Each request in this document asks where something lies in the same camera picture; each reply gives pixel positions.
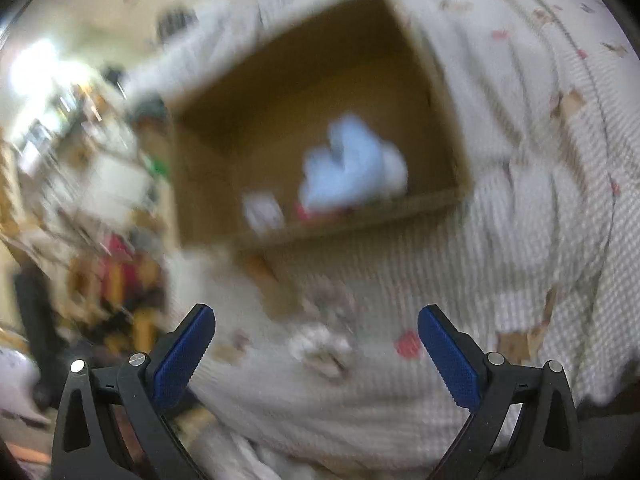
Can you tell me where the yellow wooden chair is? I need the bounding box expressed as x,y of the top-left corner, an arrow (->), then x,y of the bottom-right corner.
65,233 -> 165,354

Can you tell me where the clear plastic labelled bag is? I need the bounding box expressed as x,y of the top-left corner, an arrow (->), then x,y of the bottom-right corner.
242,191 -> 285,234

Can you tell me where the beige scrunchie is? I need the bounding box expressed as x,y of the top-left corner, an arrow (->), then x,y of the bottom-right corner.
288,278 -> 359,382

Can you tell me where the checkered dog print bedsheet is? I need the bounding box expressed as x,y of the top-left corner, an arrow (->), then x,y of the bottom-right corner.
125,0 -> 639,479

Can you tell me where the light blue fluffy cloth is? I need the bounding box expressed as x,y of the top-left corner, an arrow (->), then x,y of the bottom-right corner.
298,114 -> 409,216

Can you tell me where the open cardboard box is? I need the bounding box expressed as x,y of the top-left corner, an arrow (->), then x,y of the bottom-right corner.
171,0 -> 473,247

